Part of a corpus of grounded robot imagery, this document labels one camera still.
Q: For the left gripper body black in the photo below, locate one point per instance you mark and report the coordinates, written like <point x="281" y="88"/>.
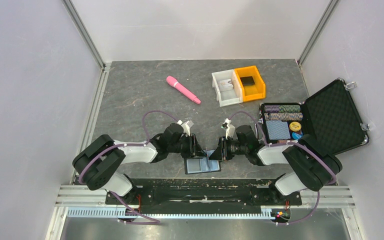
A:
<point x="187" y="146"/>

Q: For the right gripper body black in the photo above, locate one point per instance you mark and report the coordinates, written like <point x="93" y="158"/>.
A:
<point x="229" y="148"/>

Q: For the black leather card holder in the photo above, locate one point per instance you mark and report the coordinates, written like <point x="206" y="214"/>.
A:
<point x="199" y="165"/>

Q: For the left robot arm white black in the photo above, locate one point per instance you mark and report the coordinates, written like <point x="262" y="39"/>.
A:
<point x="97" y="165"/>

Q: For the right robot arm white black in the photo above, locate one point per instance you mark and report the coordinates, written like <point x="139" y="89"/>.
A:
<point x="313" y="166"/>

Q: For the blue playing card deck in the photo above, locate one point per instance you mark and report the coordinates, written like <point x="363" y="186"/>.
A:
<point x="278" y="130"/>

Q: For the card in white bin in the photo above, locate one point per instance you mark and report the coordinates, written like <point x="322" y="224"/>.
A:
<point x="225" y="85"/>

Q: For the poker chip row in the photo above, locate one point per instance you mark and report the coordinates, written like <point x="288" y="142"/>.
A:
<point x="284" y="116"/>
<point x="282" y="108"/>

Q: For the top poker chip row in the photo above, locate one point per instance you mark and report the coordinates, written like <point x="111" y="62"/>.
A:
<point x="282" y="108"/>

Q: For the white plastic bin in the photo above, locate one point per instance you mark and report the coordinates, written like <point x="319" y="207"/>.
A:
<point x="227" y="98"/>

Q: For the orange plastic bin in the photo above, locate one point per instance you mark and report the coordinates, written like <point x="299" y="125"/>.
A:
<point x="255" y="92"/>

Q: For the pink wand massager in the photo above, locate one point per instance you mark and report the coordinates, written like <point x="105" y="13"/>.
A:
<point x="173" y="82"/>

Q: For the blue dealer chip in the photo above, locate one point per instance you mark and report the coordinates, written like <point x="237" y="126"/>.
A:
<point x="296" y="135"/>

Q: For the yellow dealer chip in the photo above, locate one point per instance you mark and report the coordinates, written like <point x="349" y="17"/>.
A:
<point x="295" y="126"/>

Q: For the black object in orange bin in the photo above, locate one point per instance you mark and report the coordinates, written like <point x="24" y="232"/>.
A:
<point x="247" y="80"/>

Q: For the black poker chip case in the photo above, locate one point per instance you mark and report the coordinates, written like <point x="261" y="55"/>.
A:
<point x="330" y="116"/>

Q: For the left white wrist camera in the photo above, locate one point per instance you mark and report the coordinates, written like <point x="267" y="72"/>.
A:
<point x="186" y="126"/>

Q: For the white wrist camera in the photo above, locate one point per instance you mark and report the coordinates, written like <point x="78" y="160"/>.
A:
<point x="186" y="126"/>
<point x="228" y="128"/>

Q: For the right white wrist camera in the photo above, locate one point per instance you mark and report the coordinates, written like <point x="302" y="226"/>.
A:
<point x="228" y="128"/>

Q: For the white cable duct strip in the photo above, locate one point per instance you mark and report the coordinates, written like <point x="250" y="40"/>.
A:
<point x="123" y="213"/>

